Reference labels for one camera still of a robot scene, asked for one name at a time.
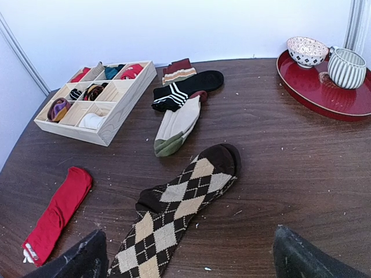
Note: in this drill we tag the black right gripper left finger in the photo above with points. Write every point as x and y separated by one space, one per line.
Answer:
87 258

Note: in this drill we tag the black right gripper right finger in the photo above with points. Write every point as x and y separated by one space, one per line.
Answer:
294 256

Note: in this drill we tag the brown beige argyle sock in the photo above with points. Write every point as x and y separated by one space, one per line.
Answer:
165 211

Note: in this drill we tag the wooden compartment organizer box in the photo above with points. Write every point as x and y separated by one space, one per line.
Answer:
115 103

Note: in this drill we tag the rolled purple orange sock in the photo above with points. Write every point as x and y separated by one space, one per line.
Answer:
58 110

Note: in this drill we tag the beige green-toed sock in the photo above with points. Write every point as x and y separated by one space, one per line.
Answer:
176 127

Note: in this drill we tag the rolled black striped sock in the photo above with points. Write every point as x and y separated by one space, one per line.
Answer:
75 94

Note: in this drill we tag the rolled dark patterned sock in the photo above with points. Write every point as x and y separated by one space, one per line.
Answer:
93 91

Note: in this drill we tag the red round tray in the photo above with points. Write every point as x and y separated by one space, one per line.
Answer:
315 90

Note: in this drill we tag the rolled red sock in box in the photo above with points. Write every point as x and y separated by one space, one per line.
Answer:
79 75

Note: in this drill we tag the black white-striped sock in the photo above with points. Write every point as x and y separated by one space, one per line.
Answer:
173 96

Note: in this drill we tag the rolled teal sock in box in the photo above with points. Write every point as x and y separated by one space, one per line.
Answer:
111 72

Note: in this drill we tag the rolled red white sock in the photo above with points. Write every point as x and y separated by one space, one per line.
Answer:
131 72

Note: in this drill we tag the striped ceramic mug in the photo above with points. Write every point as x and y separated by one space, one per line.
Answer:
346 68

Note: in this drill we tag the patterned ceramic bowl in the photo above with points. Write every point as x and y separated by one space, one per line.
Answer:
307 52

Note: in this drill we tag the maroon striped sock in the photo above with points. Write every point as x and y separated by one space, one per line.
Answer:
177 71

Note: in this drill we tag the right aluminium frame post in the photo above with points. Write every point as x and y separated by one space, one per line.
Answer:
357 27

